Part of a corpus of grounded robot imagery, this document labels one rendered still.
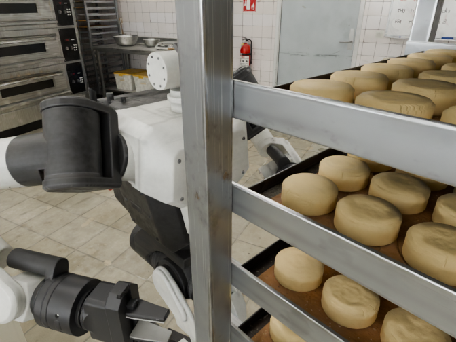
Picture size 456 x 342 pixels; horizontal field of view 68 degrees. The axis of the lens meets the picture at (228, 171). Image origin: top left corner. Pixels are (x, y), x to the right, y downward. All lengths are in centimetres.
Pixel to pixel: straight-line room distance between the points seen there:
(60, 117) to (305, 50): 452
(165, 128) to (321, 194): 37
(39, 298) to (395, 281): 52
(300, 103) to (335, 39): 464
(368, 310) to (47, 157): 50
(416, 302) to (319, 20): 472
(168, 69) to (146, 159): 16
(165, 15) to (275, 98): 570
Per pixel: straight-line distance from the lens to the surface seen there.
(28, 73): 496
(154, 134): 60
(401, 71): 38
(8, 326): 157
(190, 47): 26
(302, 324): 32
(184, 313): 86
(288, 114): 24
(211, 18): 25
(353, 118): 21
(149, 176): 62
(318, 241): 26
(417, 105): 25
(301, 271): 36
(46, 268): 64
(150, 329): 60
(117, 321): 57
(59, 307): 60
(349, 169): 36
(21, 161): 64
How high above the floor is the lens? 148
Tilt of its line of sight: 26 degrees down
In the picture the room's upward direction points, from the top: straight up
